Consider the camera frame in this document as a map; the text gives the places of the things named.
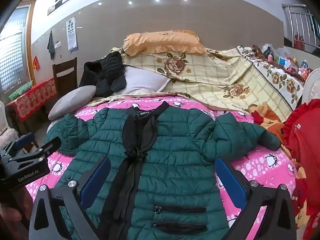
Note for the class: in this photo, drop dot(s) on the black puffer jacket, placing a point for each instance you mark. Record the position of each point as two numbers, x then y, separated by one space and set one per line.
110 67

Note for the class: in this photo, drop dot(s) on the pink penguin print blanket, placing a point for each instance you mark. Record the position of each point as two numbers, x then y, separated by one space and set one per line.
262 165

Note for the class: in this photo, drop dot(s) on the metal stair railing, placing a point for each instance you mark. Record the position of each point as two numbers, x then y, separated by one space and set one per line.
287 22

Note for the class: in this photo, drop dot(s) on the yellow floral quilt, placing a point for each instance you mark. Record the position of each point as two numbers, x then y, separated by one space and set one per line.
212 75

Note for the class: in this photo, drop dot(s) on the green box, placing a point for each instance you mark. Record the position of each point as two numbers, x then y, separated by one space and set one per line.
21 90

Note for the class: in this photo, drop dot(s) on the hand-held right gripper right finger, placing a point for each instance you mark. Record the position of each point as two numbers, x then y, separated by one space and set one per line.
230 180

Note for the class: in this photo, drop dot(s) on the red paper wall decoration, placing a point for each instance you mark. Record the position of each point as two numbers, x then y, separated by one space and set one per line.
36 63

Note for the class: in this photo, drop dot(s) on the person's left forearm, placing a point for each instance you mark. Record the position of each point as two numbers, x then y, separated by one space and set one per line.
17 205

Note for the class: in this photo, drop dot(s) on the dark hanging cloth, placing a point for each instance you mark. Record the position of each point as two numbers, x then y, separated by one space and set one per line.
51 45

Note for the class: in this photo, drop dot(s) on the grey pillow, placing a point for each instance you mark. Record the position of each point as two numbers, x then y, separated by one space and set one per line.
70 100

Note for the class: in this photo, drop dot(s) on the red cylinder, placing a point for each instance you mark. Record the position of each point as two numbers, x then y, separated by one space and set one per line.
298 42

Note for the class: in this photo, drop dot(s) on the paper calendar on wall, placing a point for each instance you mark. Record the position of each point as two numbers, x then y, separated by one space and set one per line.
71 35

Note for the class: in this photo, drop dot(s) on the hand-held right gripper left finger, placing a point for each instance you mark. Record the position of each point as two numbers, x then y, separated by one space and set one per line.
95 180

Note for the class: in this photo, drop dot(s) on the orange cartoon blanket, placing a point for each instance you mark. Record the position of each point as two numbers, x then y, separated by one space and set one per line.
270 122

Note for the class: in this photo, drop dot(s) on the dark wooden chair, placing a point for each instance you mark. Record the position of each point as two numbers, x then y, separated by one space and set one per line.
65 66

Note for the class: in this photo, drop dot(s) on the green puffer jacket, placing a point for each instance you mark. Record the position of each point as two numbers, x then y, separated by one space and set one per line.
175 140

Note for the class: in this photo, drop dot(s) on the orange ruffled pillow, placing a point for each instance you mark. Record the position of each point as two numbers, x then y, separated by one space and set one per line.
160 42

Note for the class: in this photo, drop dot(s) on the red ruffled cloth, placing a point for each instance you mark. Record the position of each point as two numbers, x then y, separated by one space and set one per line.
305 142

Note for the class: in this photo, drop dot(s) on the white pillow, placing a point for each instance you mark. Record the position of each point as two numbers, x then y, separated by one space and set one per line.
142 80

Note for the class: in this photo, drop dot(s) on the pale textured cloth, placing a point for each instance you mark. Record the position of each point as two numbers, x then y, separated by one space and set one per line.
6 130

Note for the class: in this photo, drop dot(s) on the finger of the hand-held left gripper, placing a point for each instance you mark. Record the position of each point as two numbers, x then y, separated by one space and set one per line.
25 140
52 143

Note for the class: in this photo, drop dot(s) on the white chair back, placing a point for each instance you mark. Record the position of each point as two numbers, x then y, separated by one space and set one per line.
311 85

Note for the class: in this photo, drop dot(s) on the red patterned tablecloth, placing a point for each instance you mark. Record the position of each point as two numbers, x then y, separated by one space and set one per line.
32 97

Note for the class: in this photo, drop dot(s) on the clutter of bottles and bags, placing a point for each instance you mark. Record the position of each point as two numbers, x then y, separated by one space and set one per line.
282 57

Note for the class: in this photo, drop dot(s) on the window with wooden frame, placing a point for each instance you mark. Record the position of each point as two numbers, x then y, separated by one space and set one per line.
12 50

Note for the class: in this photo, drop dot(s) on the white wall socket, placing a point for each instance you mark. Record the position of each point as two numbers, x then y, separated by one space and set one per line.
57 44

